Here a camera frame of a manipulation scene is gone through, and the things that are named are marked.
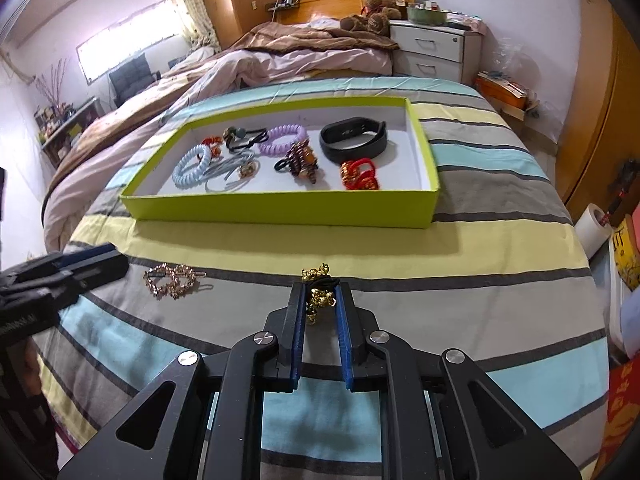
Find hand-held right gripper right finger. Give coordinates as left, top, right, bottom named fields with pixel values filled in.
left=335, top=282, right=583, bottom=480

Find gold bell hair tie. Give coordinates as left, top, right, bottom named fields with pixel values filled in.
left=300, top=262, right=337, bottom=326

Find floral curtain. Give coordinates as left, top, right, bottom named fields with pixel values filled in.
left=157, top=0, right=221, bottom=53

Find white drawer nightstand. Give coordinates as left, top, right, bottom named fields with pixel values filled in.
left=389, top=19, right=483, bottom=86

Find rose gold hair clip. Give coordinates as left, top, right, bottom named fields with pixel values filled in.
left=144, top=262, right=207, bottom=301

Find red box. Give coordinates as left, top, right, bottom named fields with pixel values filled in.
left=592, top=360, right=631, bottom=480

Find green basin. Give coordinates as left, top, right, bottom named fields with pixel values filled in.
left=406, top=4, right=448, bottom=25

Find grey hair tie with ornament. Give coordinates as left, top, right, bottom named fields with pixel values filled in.
left=205, top=155, right=261, bottom=193

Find wooden bed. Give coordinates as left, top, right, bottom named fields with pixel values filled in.
left=42, top=0, right=418, bottom=251

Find dried branches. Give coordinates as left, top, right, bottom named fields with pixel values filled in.
left=32, top=57, right=71, bottom=111

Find paper towel roll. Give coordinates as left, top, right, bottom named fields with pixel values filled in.
left=574, top=203, right=613, bottom=260

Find brown spiral hair clip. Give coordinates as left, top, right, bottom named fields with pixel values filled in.
left=274, top=141, right=323, bottom=183

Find pink duvet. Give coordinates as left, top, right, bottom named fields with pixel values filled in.
left=42, top=45, right=393, bottom=251

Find cardboard box with books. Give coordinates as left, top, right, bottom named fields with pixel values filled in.
left=474, top=71, right=541, bottom=121

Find striped cloth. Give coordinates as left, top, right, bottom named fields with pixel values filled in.
left=35, top=76, right=611, bottom=480

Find black wristband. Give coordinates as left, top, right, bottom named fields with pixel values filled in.
left=319, top=117, right=389, bottom=165

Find wooden door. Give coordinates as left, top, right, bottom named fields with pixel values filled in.
left=555, top=0, right=640, bottom=206

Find black hair tie with bead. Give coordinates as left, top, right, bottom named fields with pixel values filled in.
left=222, top=126, right=268, bottom=153

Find brown blanket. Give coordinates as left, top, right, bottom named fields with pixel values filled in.
left=42, top=22, right=401, bottom=211

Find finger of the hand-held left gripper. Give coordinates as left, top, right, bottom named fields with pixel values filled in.
left=62, top=255, right=128, bottom=293
left=50, top=244, right=117, bottom=268

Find cluttered shelf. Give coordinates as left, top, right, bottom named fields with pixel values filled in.
left=35, top=97, right=103, bottom=168

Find purple spiral hair tie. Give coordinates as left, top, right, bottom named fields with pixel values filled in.
left=258, top=124, right=308, bottom=157

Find red gold hair tie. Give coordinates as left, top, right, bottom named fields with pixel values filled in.
left=340, top=157, right=381, bottom=192

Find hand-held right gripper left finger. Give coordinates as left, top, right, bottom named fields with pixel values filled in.
left=57, top=282, right=307, bottom=480

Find yellow bag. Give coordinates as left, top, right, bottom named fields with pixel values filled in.
left=610, top=210, right=640, bottom=291

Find black chair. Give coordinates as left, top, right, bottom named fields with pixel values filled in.
left=107, top=52, right=163, bottom=108

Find green cardboard box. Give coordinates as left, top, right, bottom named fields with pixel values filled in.
left=120, top=96, right=442, bottom=230

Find person's left forearm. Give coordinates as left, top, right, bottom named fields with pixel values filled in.
left=0, top=350, right=58, bottom=480

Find window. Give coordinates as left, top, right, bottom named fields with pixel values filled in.
left=75, top=2, right=183, bottom=86

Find person's left hand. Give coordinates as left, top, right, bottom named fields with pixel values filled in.
left=20, top=337, right=46, bottom=411

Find blue spiral hair tie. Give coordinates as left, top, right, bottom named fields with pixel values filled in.
left=171, top=143, right=217, bottom=190

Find brown teddy bear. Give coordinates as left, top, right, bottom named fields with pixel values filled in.
left=340, top=0, right=406, bottom=36

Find wooden wardrobe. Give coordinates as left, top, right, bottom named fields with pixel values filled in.
left=192, top=0, right=281, bottom=51

